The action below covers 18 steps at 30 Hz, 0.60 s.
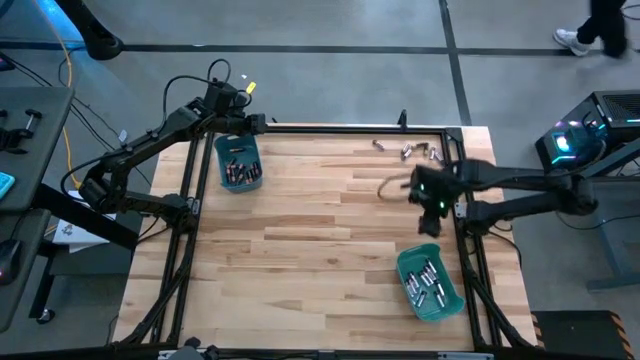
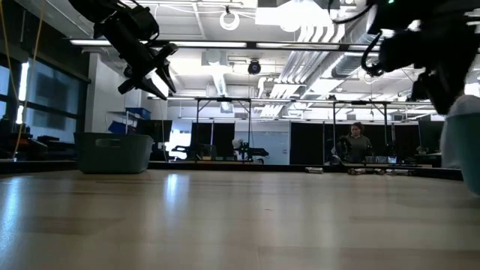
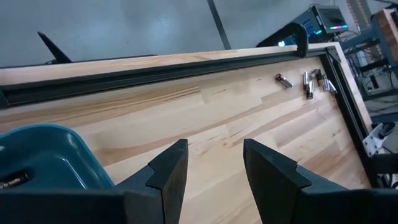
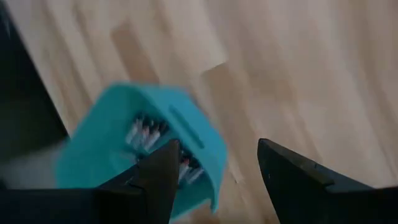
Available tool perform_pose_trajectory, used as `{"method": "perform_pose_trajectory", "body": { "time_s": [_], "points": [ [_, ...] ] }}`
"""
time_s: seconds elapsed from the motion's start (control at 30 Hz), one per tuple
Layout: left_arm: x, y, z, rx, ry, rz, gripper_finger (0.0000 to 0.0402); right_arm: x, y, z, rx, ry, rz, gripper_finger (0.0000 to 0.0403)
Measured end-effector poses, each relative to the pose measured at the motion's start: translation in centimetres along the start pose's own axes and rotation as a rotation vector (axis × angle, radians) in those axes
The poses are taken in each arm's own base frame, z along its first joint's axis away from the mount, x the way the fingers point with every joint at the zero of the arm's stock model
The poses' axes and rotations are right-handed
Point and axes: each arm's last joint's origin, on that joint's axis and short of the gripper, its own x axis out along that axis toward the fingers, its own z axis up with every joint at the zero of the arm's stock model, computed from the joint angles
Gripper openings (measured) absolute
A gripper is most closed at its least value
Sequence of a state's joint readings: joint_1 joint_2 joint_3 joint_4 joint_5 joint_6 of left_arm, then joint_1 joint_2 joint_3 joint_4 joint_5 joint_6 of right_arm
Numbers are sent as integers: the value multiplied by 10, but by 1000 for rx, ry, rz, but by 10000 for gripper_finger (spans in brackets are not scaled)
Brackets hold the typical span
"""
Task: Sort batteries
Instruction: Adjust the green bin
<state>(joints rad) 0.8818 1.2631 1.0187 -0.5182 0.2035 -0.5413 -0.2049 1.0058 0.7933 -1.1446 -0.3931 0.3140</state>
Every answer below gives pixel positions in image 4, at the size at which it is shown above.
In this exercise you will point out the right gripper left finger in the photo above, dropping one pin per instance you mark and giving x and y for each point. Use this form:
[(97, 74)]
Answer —
[(146, 199)]

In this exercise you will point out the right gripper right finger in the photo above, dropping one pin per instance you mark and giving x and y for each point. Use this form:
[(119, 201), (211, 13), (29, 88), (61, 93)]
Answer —
[(304, 199)]

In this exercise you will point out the silver AA battery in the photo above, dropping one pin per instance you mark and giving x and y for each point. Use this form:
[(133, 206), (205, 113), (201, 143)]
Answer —
[(144, 135), (154, 137), (132, 132), (195, 175), (183, 169)]

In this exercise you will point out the bright teal plastic bin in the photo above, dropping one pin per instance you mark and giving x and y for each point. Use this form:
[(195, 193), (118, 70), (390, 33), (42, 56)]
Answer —
[(102, 140)]

